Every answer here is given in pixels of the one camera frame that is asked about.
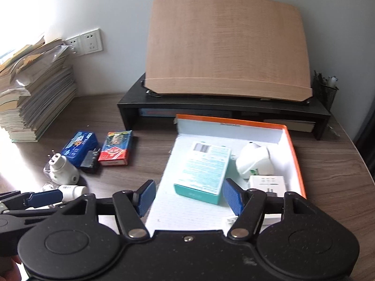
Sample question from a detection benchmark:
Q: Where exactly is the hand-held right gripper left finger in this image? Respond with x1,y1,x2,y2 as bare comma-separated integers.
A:
59,180,157,240

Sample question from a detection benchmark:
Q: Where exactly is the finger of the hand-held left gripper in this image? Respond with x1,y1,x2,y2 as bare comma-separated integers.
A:
0,190,63,209
26,205,68,212

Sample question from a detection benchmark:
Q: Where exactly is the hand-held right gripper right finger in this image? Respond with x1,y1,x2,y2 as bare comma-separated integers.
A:
223,178,314,240

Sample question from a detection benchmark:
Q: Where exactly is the orange and white cardboard box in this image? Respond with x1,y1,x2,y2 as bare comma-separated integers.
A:
145,114,307,235

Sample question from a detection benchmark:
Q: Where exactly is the white pill bottle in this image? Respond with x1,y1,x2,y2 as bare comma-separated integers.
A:
58,184,88,202

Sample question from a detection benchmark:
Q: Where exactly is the white charger box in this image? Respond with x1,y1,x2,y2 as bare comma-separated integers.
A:
247,175,289,226

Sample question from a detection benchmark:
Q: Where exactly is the teal cardboard box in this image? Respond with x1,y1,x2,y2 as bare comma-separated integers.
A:
173,142,233,205

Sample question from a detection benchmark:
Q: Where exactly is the white mosquito repellent heater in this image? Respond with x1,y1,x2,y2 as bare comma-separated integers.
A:
48,149,80,185
236,142,274,179

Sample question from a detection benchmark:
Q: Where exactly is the red tiger playing card box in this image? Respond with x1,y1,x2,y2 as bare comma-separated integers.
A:
98,130,133,166

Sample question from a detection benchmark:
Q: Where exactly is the black plug charger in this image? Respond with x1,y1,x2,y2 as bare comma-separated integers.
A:
80,149,101,174

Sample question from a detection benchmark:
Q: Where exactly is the blue cartoon card box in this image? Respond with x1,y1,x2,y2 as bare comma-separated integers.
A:
61,131,98,167

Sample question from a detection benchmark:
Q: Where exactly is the person's left hand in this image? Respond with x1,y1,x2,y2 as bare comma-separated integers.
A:
0,254,23,281

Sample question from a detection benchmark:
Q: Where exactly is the blue and red book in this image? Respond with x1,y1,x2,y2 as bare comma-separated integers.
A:
139,108,235,118

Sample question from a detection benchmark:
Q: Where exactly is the black monitor riser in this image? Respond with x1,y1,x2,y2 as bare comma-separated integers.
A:
117,74,331,140

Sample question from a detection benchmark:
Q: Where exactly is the stack of books and papers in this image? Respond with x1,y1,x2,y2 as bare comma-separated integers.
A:
0,37,77,143

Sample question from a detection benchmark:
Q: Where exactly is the black mesh pen holder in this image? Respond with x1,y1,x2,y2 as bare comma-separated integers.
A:
313,71,340,110

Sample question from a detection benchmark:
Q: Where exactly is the wooden reading board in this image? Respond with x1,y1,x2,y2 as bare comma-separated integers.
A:
145,0,312,104

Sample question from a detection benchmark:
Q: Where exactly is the white wall socket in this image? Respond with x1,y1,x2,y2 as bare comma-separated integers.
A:
80,29,104,55
65,35,82,55

